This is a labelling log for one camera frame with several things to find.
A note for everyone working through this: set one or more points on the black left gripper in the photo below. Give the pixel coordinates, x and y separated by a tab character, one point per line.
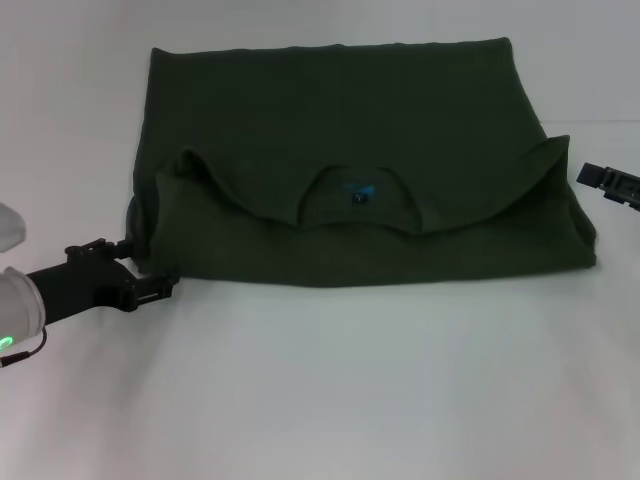
85	285

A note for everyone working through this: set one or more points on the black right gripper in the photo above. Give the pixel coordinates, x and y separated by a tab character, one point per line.
625	187

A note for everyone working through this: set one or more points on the dark green t-shirt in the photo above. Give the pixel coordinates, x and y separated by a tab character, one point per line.
350	200

